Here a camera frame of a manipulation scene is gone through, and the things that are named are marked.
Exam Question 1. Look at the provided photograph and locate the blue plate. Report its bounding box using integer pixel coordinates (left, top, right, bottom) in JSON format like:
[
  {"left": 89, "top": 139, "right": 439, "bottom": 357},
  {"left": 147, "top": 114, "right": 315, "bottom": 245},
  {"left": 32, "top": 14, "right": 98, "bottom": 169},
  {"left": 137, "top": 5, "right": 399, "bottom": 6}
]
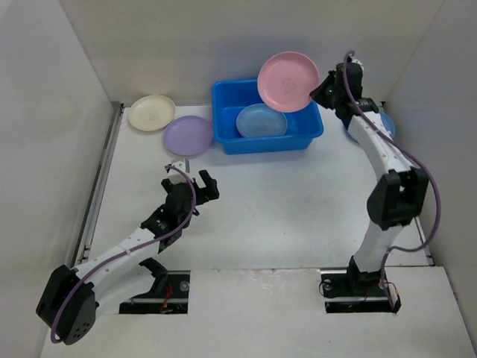
[
  {"left": 236, "top": 104, "right": 288, "bottom": 138},
  {"left": 344, "top": 111, "right": 396, "bottom": 145}
]

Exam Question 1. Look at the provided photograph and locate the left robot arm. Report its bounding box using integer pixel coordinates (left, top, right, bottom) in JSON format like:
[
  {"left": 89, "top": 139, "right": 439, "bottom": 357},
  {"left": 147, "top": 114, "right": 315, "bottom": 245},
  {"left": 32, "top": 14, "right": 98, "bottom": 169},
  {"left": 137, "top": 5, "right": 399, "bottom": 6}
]
[{"left": 36, "top": 165, "right": 219, "bottom": 345}]

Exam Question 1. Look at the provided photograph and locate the pink plate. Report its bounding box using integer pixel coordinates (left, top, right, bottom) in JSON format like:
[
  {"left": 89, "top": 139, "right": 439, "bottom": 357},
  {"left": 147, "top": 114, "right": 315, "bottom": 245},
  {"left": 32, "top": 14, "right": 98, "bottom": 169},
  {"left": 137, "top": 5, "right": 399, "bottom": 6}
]
[{"left": 257, "top": 51, "right": 320, "bottom": 113}]

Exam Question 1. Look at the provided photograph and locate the cream plate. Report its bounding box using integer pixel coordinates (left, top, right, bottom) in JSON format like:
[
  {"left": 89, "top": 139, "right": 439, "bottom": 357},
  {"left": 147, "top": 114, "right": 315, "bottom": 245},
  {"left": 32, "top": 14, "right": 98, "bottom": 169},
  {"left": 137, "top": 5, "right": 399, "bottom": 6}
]
[{"left": 127, "top": 95, "right": 176, "bottom": 132}]

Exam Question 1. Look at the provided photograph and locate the blue plastic bin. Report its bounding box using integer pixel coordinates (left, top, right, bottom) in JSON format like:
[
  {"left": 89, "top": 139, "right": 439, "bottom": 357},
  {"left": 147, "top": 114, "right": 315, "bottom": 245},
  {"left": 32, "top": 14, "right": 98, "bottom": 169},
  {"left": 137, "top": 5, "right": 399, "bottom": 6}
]
[{"left": 211, "top": 79, "right": 324, "bottom": 154}]

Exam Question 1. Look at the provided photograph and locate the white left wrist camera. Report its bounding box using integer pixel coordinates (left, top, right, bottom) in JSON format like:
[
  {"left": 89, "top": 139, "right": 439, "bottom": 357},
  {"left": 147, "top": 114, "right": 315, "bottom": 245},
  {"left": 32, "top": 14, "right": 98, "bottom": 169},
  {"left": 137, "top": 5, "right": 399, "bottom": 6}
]
[{"left": 165, "top": 158, "right": 189, "bottom": 185}]

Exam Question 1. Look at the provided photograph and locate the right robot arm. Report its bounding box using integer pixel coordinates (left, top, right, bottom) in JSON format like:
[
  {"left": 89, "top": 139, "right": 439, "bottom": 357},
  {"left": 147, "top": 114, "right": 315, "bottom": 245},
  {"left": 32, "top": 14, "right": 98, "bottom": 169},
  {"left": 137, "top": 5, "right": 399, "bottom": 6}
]
[{"left": 311, "top": 60, "right": 429, "bottom": 297}]

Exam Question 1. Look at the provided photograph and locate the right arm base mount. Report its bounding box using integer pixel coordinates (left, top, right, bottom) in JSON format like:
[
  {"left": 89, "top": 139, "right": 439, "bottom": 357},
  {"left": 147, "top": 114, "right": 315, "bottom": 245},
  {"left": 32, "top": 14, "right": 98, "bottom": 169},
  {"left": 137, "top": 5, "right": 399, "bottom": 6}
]
[{"left": 318, "top": 269, "right": 402, "bottom": 314}]

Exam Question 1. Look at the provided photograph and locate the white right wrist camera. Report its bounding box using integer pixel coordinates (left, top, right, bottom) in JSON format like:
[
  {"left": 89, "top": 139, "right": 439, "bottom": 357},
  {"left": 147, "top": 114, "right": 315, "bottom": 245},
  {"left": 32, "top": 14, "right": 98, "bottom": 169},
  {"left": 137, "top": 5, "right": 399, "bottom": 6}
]
[{"left": 351, "top": 58, "right": 364, "bottom": 71}]

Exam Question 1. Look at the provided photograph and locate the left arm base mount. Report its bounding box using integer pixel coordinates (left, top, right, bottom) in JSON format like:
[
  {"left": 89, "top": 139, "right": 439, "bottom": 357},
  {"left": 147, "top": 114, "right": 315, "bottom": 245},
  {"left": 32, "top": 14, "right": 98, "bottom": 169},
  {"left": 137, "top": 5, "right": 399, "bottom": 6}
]
[{"left": 119, "top": 271, "right": 191, "bottom": 315}]

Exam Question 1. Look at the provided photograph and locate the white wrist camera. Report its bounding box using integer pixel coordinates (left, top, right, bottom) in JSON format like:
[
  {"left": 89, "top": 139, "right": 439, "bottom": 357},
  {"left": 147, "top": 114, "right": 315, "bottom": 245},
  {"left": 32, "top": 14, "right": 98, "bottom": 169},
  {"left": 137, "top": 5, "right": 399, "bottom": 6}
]
[
  {"left": 351, "top": 58, "right": 364, "bottom": 71},
  {"left": 165, "top": 158, "right": 189, "bottom": 185}
]

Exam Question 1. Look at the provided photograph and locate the small purple plate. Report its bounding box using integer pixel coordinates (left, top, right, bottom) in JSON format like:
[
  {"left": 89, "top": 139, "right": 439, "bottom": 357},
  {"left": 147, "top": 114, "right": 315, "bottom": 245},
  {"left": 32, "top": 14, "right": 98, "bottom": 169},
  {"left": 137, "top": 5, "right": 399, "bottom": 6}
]
[{"left": 162, "top": 116, "right": 213, "bottom": 157}]

